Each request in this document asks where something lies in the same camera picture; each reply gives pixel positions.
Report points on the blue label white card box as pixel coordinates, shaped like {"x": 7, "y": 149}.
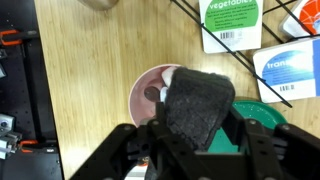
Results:
{"x": 291, "y": 69}

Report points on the black wire rack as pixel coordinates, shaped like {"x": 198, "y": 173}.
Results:
{"x": 239, "y": 55}

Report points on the pink cup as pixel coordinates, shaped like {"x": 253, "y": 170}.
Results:
{"x": 147, "y": 90}

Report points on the black felt case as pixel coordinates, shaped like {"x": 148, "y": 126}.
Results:
{"x": 196, "y": 105}

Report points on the green label white card box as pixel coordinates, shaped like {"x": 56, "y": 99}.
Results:
{"x": 236, "y": 23}

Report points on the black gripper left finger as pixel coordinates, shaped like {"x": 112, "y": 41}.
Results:
{"x": 126, "y": 145}

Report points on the orange circle white card box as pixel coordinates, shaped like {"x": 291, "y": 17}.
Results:
{"x": 303, "y": 20}

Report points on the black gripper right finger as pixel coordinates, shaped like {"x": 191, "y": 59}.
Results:
{"x": 285, "y": 152}

